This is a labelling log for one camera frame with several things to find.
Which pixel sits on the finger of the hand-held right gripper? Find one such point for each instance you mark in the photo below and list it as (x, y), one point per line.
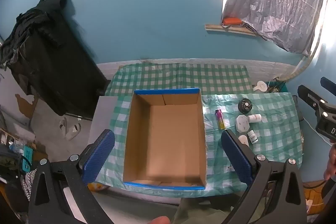
(329, 84)
(315, 100)

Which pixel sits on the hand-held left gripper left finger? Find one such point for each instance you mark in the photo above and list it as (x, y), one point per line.
(98, 155)

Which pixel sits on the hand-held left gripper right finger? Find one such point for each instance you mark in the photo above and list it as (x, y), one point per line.
(236, 155)

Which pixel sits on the small white tube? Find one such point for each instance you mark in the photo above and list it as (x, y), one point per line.
(243, 140)

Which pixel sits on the small white labelled bottle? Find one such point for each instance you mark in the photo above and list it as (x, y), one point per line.
(252, 137)

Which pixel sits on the white octagonal box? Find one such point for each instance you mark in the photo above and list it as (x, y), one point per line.
(241, 123)

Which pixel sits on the blue-rimmed cardboard box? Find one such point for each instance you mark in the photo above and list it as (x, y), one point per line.
(168, 140)

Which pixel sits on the person's right hand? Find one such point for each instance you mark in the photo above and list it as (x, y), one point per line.
(331, 161)

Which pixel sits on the person's left hand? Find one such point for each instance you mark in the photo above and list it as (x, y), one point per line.
(158, 220)

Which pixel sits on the pink and yellow lighter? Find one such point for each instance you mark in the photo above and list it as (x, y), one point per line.
(220, 120)

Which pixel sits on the teal crate with clutter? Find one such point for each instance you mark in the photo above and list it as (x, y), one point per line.
(278, 87)

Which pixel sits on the white pill bottle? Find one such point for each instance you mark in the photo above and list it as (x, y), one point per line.
(254, 118)

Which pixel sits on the white sandal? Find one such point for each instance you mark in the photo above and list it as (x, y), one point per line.
(63, 126)

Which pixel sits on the light green checked tablecloth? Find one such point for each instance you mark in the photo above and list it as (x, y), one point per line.
(275, 124)

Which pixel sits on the black round disc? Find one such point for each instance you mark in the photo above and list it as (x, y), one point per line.
(245, 105)

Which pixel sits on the white cup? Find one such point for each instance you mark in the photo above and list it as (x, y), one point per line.
(260, 87)

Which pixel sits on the teal box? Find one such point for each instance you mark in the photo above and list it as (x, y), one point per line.
(27, 158)

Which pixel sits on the striped cloth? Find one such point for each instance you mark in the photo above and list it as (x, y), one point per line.
(27, 183)

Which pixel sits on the dark green checked cloth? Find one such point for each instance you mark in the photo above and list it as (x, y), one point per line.
(183, 77)

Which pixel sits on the orange object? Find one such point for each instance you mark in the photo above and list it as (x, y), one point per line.
(232, 22)

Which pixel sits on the wooden wall shelf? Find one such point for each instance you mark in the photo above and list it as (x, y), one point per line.
(231, 30)

